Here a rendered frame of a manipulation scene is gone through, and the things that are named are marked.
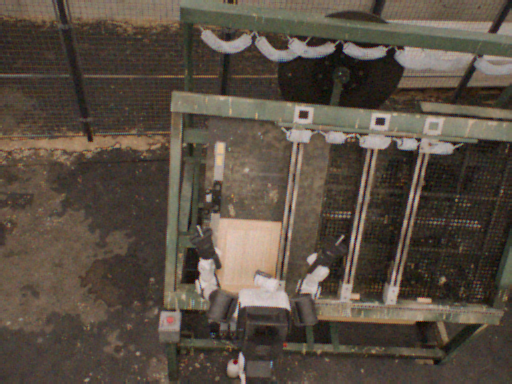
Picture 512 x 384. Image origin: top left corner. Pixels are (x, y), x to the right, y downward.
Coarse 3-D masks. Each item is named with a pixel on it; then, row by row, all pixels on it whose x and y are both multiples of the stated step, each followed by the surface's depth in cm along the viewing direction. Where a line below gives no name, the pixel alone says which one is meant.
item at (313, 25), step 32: (192, 0) 243; (192, 32) 255; (288, 32) 250; (320, 32) 250; (352, 32) 250; (384, 32) 251; (416, 32) 251; (448, 32) 255; (480, 32) 261; (192, 64) 276; (192, 128) 328
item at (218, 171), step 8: (224, 144) 242; (216, 152) 243; (224, 152) 243; (216, 160) 244; (216, 168) 246; (216, 176) 247; (216, 216) 255; (216, 224) 257; (216, 232) 258; (216, 240) 260
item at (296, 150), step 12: (300, 108) 232; (312, 108) 233; (300, 120) 234; (300, 144) 242; (300, 156) 244; (288, 168) 251; (300, 168) 246; (288, 180) 249; (288, 192) 250; (288, 204) 253; (288, 216) 259; (288, 228) 259; (288, 240) 260; (288, 252) 262; (276, 264) 269; (276, 276) 267
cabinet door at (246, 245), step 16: (224, 224) 259; (240, 224) 260; (256, 224) 261; (272, 224) 262; (224, 240) 262; (240, 240) 264; (256, 240) 264; (272, 240) 265; (224, 256) 266; (240, 256) 267; (256, 256) 268; (272, 256) 268; (224, 272) 269; (240, 272) 270; (272, 272) 272; (224, 288) 273; (240, 288) 274; (256, 288) 274
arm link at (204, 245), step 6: (204, 228) 218; (210, 228) 218; (204, 234) 215; (210, 234) 215; (192, 240) 214; (198, 240) 213; (204, 240) 215; (210, 240) 217; (198, 246) 215; (204, 246) 217; (210, 246) 219; (198, 252) 221; (204, 252) 218; (210, 252) 219
